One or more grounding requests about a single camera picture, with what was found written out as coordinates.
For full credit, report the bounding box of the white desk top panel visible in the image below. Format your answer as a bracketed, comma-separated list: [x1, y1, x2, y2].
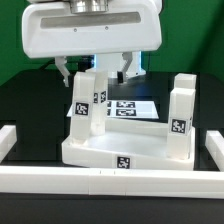
[62, 118, 195, 171]

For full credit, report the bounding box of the white U-shaped obstacle fence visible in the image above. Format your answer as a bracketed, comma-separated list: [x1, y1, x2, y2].
[0, 125, 224, 199]

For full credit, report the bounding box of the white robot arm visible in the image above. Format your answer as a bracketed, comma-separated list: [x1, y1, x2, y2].
[22, 0, 163, 82]

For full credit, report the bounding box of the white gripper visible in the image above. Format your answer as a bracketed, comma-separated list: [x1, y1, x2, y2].
[22, 0, 162, 87]

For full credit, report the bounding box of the fiducial marker sheet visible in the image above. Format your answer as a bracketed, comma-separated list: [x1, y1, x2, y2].
[66, 98, 160, 120]

